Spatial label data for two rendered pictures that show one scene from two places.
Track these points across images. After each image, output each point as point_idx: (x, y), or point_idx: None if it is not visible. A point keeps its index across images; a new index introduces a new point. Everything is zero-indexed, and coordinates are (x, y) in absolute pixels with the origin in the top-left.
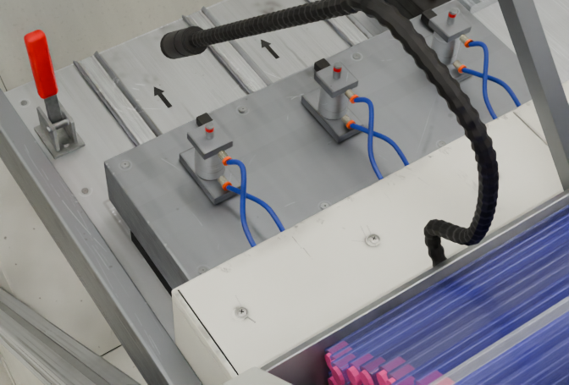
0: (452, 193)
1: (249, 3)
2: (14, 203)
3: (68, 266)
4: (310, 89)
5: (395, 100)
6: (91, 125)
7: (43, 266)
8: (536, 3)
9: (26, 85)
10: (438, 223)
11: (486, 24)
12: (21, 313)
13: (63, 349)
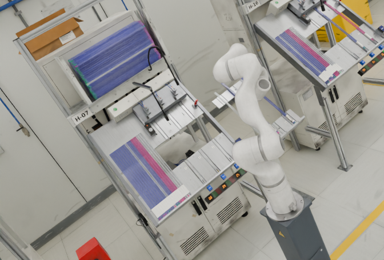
0: (147, 89)
1: (173, 131)
2: None
3: None
4: (163, 105)
5: (152, 104)
6: (191, 108)
7: None
8: (130, 136)
9: (200, 114)
10: (151, 66)
11: (138, 131)
12: (204, 131)
13: None
